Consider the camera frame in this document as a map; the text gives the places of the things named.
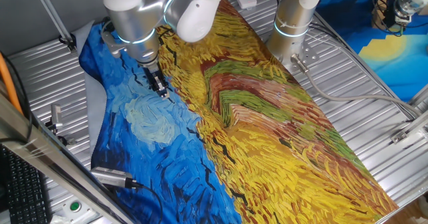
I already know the blue and yellow mat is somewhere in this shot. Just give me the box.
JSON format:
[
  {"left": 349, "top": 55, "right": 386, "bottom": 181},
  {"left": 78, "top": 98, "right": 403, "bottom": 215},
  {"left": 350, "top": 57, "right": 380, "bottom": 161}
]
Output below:
[{"left": 316, "top": 0, "right": 428, "bottom": 104}]

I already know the painted wheatfield print cloth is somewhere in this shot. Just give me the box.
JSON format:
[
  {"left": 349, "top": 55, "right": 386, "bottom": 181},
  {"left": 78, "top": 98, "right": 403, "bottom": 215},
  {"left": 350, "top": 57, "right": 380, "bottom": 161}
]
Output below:
[{"left": 72, "top": 0, "right": 399, "bottom": 224}]

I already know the grey metal rod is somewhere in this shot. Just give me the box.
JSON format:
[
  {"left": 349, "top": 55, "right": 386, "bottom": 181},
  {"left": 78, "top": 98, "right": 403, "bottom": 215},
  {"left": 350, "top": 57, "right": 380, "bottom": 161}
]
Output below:
[{"left": 29, "top": 0, "right": 77, "bottom": 53}]

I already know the orange cable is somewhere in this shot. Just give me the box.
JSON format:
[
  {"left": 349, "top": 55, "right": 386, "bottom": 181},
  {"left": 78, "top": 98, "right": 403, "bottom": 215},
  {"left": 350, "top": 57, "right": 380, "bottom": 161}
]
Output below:
[{"left": 0, "top": 51, "right": 23, "bottom": 115}]

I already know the wooden cube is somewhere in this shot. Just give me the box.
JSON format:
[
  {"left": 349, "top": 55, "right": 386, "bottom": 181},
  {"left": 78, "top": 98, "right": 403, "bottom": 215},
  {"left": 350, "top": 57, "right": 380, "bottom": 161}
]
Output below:
[{"left": 370, "top": 0, "right": 395, "bottom": 30}]

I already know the black keyboard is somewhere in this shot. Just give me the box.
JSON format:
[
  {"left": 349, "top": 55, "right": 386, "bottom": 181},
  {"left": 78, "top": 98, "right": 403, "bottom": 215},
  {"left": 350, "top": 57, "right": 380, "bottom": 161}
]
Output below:
[{"left": 0, "top": 145, "right": 51, "bottom": 224}]

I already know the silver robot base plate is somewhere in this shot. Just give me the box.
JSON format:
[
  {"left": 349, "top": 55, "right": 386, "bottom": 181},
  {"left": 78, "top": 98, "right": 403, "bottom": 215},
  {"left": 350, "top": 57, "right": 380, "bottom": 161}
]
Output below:
[{"left": 284, "top": 42, "right": 321, "bottom": 74}]

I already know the short aluminium profile bar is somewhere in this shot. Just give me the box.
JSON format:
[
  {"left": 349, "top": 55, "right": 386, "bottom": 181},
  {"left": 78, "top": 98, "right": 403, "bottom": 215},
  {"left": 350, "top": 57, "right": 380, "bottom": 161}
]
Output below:
[{"left": 390, "top": 109, "right": 428, "bottom": 145}]

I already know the silver ribbed camera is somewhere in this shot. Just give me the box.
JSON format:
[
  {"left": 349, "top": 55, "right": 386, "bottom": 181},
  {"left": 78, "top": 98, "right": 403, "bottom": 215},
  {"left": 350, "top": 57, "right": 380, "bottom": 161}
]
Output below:
[{"left": 90, "top": 166, "right": 134, "bottom": 189}]

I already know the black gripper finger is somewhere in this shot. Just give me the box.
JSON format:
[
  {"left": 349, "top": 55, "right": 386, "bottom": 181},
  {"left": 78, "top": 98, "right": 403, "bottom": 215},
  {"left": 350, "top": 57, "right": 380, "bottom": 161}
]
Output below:
[
  {"left": 158, "top": 75, "right": 172, "bottom": 100},
  {"left": 149, "top": 73, "right": 161, "bottom": 93}
]

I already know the black camera cable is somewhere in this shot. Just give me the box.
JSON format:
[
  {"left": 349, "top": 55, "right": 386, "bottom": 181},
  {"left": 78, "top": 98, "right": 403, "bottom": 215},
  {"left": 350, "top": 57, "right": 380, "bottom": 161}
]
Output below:
[{"left": 125, "top": 179, "right": 165, "bottom": 224}]

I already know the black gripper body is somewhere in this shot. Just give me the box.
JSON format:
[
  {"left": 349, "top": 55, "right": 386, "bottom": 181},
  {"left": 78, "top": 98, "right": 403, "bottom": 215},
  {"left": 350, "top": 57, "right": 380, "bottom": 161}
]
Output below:
[{"left": 142, "top": 60, "right": 165, "bottom": 83}]

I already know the aluminium frame beam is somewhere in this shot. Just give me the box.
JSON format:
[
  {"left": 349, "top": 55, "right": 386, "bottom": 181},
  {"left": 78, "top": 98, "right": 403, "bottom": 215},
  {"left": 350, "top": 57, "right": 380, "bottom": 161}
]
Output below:
[{"left": 0, "top": 93, "right": 138, "bottom": 224}]

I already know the thick grey cable with connector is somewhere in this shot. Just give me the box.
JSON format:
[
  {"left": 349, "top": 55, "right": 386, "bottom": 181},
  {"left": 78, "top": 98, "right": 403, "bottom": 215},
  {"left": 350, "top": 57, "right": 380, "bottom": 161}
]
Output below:
[{"left": 290, "top": 53, "right": 423, "bottom": 116}]

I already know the grey box with green button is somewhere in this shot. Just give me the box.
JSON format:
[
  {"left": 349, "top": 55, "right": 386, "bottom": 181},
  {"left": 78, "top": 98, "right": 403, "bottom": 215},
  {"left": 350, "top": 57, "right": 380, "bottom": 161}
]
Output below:
[{"left": 61, "top": 198, "right": 100, "bottom": 224}]

